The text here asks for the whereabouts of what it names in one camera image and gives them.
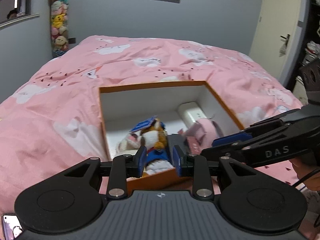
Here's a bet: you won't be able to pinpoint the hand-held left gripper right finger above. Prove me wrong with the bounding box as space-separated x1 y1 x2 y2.
172 144 273 200

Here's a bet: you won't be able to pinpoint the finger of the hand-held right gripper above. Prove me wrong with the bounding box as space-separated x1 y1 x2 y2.
240 109 303 135
201 130 253 161

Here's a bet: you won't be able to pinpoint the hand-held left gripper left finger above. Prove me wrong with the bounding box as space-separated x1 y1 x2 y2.
47 145 147 200

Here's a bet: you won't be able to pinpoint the pink cloth pouch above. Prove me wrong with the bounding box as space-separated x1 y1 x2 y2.
186 119 224 148

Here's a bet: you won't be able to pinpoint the orange and blue plush toy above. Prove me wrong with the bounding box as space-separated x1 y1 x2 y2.
115 115 175 175

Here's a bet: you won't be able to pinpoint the orange cardboard box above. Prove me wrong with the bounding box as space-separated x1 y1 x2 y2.
99 80 247 193

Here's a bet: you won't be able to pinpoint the white case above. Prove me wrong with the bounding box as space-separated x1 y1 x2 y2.
177 102 209 130

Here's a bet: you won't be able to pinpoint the person's right hand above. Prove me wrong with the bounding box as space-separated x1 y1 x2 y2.
291 159 320 193

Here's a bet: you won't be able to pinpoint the black rectangular object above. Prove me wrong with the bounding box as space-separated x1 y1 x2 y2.
167 134 187 147

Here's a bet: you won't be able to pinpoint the white storage bin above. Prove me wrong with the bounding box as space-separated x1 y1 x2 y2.
294 76 307 98

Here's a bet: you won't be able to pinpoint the folded clothes pile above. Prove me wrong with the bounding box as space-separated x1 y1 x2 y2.
306 41 320 55

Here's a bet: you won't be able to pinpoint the dark shelf unit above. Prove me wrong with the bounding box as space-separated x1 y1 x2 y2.
295 0 320 105

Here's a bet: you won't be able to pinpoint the pink cloud print blanket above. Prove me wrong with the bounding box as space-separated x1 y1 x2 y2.
0 35 320 240

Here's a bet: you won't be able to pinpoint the cream door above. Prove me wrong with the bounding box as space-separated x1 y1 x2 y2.
249 0 309 90

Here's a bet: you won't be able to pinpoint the smartphone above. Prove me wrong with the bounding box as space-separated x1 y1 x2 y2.
1 213 24 240

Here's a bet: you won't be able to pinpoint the clear tube of plush toys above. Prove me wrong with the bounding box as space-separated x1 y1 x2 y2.
49 0 70 58

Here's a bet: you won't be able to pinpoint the window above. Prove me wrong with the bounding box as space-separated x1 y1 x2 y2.
0 0 40 28

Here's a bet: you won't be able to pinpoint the black cable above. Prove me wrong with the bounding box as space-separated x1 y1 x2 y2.
294 168 320 188

